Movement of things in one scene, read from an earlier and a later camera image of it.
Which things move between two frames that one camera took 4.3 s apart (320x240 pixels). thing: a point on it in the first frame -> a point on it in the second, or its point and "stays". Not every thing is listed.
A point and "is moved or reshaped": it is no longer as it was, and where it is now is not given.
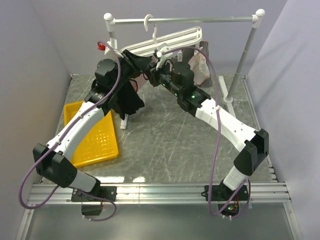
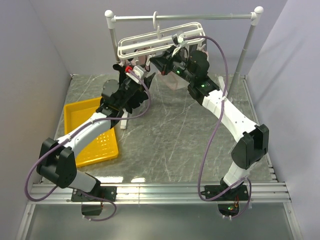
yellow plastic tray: [98, 144] stays
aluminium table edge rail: [261, 193] stays
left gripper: [141, 62] -> [147, 80]
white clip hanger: [184, 37] is moved or reshaped
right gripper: [153, 74] -> [163, 63]
